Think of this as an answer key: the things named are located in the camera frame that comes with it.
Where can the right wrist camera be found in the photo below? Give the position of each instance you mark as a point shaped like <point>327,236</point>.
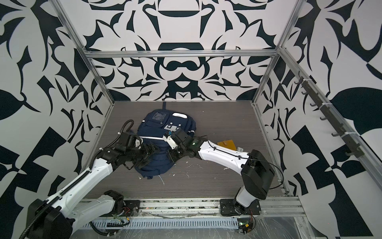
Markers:
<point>168,139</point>

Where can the navy blue backpack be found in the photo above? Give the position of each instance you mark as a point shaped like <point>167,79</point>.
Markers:
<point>152,129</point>

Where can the grey wall hook rack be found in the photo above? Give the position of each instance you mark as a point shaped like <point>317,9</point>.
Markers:
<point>331,115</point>

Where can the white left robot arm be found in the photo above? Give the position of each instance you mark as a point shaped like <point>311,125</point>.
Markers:
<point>59,216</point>

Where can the white slotted cable duct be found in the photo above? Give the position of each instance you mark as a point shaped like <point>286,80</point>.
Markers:
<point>173,223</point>

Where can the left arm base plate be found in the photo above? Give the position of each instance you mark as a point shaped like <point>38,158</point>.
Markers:
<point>127,208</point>

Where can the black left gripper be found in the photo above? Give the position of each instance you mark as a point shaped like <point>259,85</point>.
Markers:
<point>146,154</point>

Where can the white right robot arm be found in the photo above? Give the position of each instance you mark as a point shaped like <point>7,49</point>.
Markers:
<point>256,172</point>

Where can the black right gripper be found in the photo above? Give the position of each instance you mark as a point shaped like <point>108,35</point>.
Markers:
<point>172,155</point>

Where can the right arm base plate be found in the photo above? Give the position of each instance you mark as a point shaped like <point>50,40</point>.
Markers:
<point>230,208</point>

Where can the small green circuit board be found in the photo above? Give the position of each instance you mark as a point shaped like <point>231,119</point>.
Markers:
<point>245,227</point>

